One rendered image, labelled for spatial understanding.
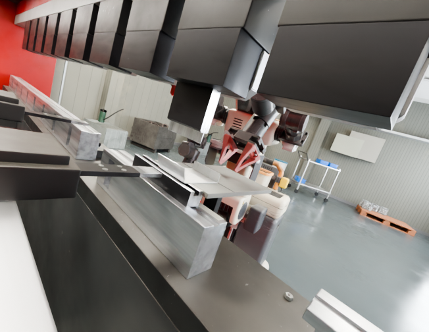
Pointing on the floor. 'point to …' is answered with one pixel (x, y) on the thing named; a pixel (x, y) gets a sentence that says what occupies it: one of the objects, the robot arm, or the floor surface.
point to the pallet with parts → (364, 208)
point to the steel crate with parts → (152, 136)
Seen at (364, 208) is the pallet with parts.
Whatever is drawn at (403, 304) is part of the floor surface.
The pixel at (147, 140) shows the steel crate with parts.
